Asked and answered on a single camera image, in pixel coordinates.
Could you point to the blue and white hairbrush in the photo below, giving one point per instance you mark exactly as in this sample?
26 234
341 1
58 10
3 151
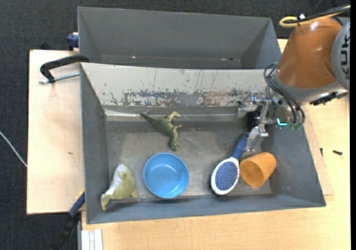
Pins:
225 176

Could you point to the green and white toy whale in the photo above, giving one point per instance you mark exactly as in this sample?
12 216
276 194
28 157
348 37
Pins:
122 185

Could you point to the blue bowl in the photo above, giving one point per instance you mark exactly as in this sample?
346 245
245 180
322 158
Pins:
166 175

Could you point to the orange cup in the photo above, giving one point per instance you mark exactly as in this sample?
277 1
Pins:
257 169

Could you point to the grey metal bin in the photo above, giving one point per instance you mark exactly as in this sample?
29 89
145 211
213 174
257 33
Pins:
194 37

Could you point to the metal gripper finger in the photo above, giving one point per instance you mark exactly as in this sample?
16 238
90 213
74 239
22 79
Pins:
246 110
256 137

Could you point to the small black screw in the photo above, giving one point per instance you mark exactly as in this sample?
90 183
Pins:
338 152

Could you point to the green toy dinosaur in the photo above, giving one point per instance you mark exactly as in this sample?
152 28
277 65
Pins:
167 129

